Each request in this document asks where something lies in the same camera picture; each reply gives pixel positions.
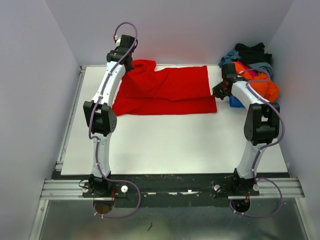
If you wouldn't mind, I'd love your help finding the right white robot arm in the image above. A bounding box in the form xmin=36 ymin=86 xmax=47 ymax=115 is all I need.
xmin=212 ymin=63 xmax=280 ymax=196

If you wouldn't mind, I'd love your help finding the black t shirt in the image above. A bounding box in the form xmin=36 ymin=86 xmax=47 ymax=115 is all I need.
xmin=234 ymin=42 xmax=273 ymax=65

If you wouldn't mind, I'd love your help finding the pink t shirt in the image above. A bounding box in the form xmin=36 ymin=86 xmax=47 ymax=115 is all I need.
xmin=245 ymin=67 xmax=259 ymax=78

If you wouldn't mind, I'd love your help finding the left aluminium side rail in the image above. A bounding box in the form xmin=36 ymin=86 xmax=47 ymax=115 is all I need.
xmin=54 ymin=66 xmax=87 ymax=172

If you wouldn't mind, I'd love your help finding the orange t shirt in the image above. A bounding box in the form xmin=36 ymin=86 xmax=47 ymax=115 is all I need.
xmin=233 ymin=61 xmax=280 ymax=102

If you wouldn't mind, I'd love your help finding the blue plastic bin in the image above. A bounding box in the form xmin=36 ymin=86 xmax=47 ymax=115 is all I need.
xmin=229 ymin=95 xmax=245 ymax=108

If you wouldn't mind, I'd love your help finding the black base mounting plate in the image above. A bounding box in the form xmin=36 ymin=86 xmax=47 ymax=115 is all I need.
xmin=82 ymin=173 xmax=260 ymax=208

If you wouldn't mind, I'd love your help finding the red t shirt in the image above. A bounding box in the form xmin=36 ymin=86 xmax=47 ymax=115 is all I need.
xmin=112 ymin=59 xmax=217 ymax=116

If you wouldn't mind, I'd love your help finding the blue grey t shirt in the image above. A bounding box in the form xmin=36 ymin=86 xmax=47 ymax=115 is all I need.
xmin=218 ymin=50 xmax=273 ymax=76

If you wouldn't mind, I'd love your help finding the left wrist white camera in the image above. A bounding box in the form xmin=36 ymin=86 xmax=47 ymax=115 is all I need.
xmin=113 ymin=34 xmax=122 ymax=47

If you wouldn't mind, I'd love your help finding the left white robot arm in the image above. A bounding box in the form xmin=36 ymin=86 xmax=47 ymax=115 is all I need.
xmin=83 ymin=34 xmax=138 ymax=198

